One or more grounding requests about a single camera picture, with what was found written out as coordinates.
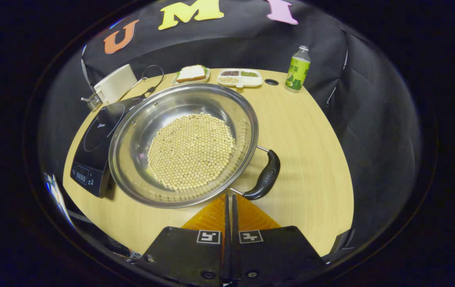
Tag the black induction cooktop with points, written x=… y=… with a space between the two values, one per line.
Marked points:
x=96 y=139

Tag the green label drink bottle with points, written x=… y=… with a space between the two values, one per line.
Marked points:
x=297 y=73

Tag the stainless steel pot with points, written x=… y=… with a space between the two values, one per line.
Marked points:
x=144 y=119

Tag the black backdrop cloth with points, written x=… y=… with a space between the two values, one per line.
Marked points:
x=231 y=44

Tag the sandwich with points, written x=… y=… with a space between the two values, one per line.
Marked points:
x=191 y=73

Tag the small sandwich plate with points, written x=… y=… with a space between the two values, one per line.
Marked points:
x=208 y=74

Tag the white divided grain tray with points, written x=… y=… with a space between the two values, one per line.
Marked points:
x=252 y=81

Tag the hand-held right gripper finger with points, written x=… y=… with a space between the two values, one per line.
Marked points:
x=226 y=217
x=234 y=219

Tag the pile of soybeans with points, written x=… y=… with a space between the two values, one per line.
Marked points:
x=191 y=151

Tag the white toaster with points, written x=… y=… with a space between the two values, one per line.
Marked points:
x=116 y=83

